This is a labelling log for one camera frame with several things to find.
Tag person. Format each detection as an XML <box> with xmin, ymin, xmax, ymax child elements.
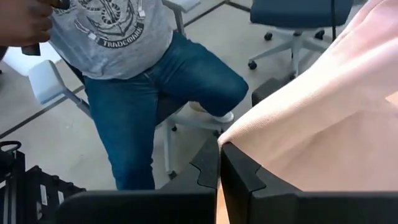
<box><xmin>0</xmin><ymin>0</ymin><xmax>249</xmax><ymax>191</ymax></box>

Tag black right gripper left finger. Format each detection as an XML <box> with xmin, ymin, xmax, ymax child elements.
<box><xmin>55</xmin><ymin>135</ymin><xmax>220</xmax><ymax>224</ymax></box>

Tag black handheld controller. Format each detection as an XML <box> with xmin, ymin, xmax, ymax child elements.
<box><xmin>21</xmin><ymin>0</ymin><xmax>71</xmax><ymax>57</ymax></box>

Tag beige towel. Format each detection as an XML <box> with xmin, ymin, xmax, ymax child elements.
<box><xmin>216</xmin><ymin>0</ymin><xmax>398</xmax><ymax>224</ymax></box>

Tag black plastic crates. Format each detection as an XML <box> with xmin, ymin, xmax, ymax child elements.
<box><xmin>0</xmin><ymin>140</ymin><xmax>86</xmax><ymax>224</ymax></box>

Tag person's hand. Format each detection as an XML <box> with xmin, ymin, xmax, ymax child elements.
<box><xmin>0</xmin><ymin>0</ymin><xmax>54</xmax><ymax>48</ymax></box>

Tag blue-seat white office chair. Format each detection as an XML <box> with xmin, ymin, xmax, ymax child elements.
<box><xmin>248</xmin><ymin>0</ymin><xmax>354</xmax><ymax>77</ymax></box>

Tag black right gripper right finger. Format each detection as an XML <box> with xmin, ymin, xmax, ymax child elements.
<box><xmin>220</xmin><ymin>142</ymin><xmax>398</xmax><ymax>224</ymax></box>

